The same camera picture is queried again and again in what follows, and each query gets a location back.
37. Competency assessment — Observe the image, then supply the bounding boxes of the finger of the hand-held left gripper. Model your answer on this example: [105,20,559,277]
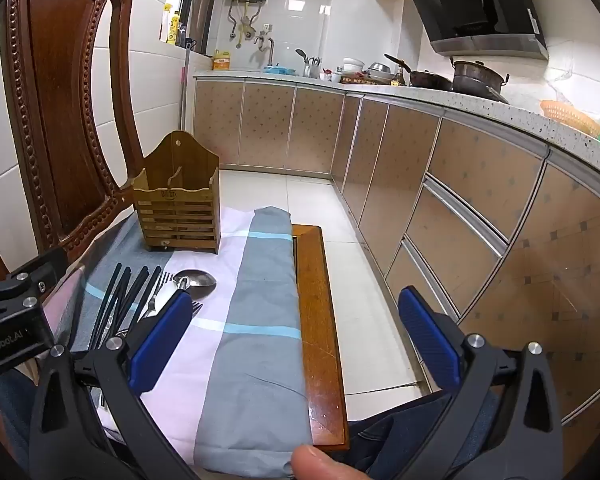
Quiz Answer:
[0,246,68,318]

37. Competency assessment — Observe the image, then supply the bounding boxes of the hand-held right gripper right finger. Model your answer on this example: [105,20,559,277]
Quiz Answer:
[397,286,566,480]

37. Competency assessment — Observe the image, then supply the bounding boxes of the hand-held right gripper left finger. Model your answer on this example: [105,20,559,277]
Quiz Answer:
[27,290,201,480]

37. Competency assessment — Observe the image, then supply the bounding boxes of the metal spoon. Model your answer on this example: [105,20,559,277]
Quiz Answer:
[155,269,217,316]

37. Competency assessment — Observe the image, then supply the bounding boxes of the wooden utensil holder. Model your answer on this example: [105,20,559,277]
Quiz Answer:
[131,131,221,252]

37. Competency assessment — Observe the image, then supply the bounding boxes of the person's right hand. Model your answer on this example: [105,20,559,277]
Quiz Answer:
[291,445,376,480]

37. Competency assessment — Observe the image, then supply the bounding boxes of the person's blue jeans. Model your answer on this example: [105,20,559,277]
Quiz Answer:
[0,360,503,480]

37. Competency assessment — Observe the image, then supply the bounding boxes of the striped grey pink cloth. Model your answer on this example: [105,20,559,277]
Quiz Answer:
[45,205,311,478]

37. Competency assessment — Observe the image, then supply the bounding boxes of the beige kitchen base cabinets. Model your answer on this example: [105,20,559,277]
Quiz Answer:
[194,77,600,461]

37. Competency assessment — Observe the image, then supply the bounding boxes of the speckled kitchen countertop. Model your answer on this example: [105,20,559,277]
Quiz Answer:
[192,67,600,196]

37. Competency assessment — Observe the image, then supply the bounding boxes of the dark wok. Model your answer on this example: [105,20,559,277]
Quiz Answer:
[384,54,453,92]

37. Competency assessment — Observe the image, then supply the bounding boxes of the orange plastic basket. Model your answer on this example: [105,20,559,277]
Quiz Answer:
[540,99,600,138]

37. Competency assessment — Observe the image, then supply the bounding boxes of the dark cooking pot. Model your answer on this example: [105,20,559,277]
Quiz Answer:
[450,57,510,102]

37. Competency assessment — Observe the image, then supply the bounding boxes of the countertop cutlery cup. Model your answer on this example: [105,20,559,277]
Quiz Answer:
[295,49,322,79]

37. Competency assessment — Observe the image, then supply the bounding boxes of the metal kitchen faucet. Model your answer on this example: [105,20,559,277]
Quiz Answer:
[254,35,276,62]

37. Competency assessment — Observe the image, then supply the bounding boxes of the kitchen window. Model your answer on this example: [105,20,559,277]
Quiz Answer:
[180,0,231,56]

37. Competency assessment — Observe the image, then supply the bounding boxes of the water heater pipework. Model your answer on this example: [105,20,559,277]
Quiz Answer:
[228,0,266,50]

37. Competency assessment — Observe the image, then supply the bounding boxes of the black range hood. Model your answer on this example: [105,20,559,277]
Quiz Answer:
[397,0,550,61]

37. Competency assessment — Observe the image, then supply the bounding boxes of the mop handle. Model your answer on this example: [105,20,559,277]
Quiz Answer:
[179,45,189,131]

